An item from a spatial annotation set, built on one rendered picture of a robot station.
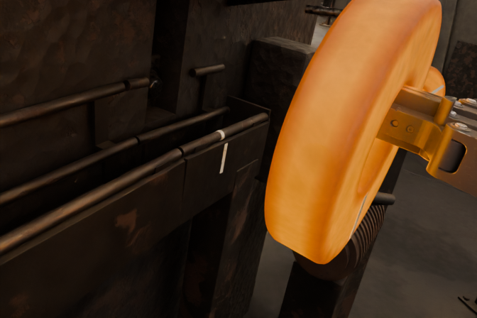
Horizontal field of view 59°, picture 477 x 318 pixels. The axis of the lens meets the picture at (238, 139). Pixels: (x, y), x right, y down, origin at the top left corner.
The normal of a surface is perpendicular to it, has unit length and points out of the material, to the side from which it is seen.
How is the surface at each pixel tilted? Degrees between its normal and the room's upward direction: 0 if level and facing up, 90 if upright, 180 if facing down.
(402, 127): 90
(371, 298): 0
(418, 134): 90
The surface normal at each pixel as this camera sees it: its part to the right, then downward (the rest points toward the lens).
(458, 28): -0.71, 0.15
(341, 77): -0.35, -0.26
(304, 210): -0.57, 0.44
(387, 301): 0.17, -0.91
